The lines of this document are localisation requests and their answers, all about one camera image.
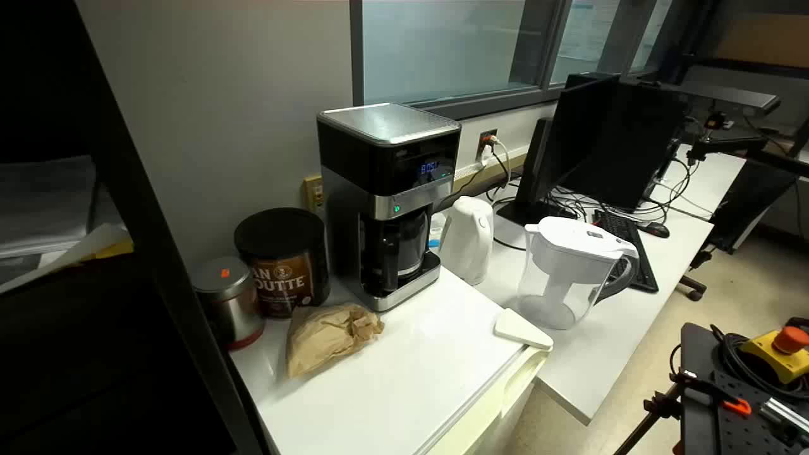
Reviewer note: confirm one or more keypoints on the glass coffee carafe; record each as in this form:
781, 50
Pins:
406, 248

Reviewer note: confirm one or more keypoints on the black steel coffee machine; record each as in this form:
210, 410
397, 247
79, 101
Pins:
371, 167

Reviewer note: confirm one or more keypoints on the dark coffee can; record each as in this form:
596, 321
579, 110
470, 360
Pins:
282, 280

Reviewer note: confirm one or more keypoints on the brown paper filter bag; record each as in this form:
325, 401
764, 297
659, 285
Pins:
325, 336

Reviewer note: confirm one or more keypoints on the white mini fridge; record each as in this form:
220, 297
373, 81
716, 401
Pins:
406, 381

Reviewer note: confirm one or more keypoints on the white water filter pitcher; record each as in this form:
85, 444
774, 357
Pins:
565, 269

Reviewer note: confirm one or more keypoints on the dark framed window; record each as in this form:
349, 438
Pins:
445, 47

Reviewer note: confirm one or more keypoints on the steel canister orange dot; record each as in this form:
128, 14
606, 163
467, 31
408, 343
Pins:
230, 307

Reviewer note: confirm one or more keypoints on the black computer monitor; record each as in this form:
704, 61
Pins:
608, 142

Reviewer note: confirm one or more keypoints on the white desk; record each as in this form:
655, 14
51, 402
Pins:
616, 336

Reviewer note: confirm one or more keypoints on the black keyboard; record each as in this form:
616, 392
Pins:
645, 272

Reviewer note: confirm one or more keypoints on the black computer mouse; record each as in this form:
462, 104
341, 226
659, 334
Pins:
655, 229

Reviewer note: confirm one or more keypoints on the black shelf cabinet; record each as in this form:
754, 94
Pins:
92, 363

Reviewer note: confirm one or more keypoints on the black office chair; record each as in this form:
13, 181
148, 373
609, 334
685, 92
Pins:
754, 202

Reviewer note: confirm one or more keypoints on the black clamp orange tip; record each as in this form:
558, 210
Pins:
716, 396

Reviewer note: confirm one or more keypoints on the stack of papers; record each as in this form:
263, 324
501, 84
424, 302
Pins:
42, 219

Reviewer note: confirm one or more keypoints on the black perforated work table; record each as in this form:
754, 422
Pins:
708, 431

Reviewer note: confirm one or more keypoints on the yellow emergency stop button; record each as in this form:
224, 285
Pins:
780, 350

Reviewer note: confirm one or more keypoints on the beige wall socket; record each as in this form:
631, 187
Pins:
312, 194

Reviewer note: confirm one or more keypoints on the white wall outlet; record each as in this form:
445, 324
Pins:
486, 142

